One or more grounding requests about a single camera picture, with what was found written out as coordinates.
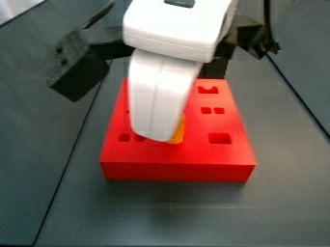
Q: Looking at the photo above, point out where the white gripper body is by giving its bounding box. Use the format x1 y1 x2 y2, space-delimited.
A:
123 0 238 142

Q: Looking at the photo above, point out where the yellow oval peg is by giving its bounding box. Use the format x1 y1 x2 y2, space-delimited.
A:
167 114 186 145

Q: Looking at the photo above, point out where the red shape sorter board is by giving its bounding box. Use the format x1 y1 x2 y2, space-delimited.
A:
99 79 257 182

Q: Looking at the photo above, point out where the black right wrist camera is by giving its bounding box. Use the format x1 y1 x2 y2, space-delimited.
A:
200 14 280 79

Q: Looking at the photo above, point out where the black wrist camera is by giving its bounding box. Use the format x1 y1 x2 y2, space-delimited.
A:
45 0 134 101
200 14 280 79

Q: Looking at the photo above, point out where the black camera cable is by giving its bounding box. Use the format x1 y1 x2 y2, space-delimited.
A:
262 0 282 54

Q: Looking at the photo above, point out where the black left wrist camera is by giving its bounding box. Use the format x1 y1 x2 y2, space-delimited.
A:
45 0 134 101

